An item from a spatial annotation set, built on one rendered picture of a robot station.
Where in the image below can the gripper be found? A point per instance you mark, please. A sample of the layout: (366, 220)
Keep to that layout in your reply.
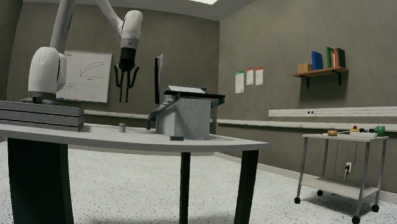
(126, 64)

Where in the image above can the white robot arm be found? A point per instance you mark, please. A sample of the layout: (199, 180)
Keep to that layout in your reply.
(49, 64)

